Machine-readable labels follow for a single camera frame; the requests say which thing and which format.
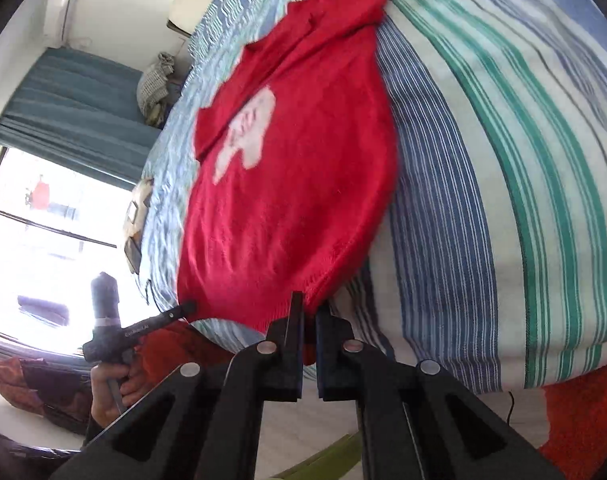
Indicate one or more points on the red sweater with white print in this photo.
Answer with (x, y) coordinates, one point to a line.
(293, 185)

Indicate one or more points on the orange fuzzy blanket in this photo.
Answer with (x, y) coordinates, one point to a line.
(583, 410)

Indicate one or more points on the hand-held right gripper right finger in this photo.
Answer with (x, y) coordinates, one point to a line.
(328, 355)

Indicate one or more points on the window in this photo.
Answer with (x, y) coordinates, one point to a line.
(33, 260)

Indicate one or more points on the black smartphone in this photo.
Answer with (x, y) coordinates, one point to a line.
(131, 255)

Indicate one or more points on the white air conditioner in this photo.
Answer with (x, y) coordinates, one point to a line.
(61, 7)

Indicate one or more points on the dark patterned cloth pile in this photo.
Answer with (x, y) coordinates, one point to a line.
(38, 385)

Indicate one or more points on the striped bed cover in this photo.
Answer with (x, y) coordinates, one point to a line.
(483, 160)

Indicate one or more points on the green plastic object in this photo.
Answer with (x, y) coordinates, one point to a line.
(328, 455)

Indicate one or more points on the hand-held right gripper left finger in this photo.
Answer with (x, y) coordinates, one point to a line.
(291, 340)

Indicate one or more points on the blue curtain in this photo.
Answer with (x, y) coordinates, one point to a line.
(73, 105)

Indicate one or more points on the person's left hand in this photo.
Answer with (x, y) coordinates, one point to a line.
(106, 390)

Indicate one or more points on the pile of clothes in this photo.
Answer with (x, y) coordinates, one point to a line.
(156, 87)

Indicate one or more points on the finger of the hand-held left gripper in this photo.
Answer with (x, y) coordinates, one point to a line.
(173, 313)

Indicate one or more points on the patterned pillow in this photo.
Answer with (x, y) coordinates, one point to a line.
(144, 195)

